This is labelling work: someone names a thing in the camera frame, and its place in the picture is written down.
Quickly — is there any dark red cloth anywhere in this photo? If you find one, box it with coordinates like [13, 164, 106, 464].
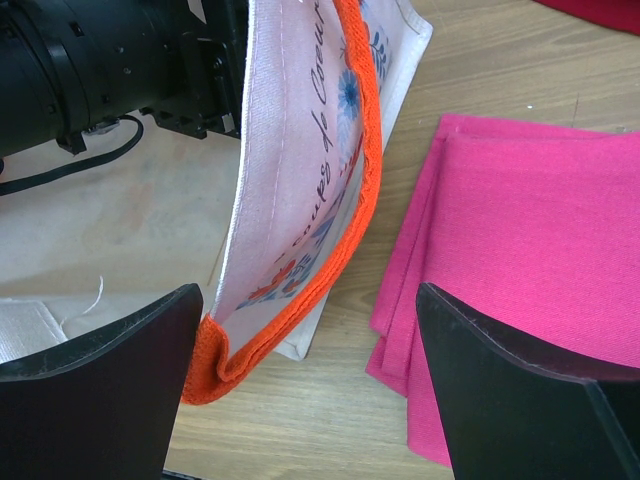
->
[536, 0, 640, 36]

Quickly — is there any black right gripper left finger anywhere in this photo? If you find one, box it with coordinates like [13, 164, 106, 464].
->
[1, 284, 203, 479]

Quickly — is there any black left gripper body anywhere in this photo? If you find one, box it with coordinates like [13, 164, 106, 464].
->
[139, 1, 248, 139]

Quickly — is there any magenta folded cloth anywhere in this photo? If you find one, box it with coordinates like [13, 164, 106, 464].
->
[367, 114, 639, 465]

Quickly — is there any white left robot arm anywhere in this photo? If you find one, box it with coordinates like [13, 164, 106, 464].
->
[1, 0, 249, 195]

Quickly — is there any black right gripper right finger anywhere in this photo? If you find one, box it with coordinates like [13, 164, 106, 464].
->
[416, 283, 639, 479]

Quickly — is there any beige canvas tote bag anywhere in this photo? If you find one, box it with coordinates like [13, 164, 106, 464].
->
[1, 1, 432, 405]

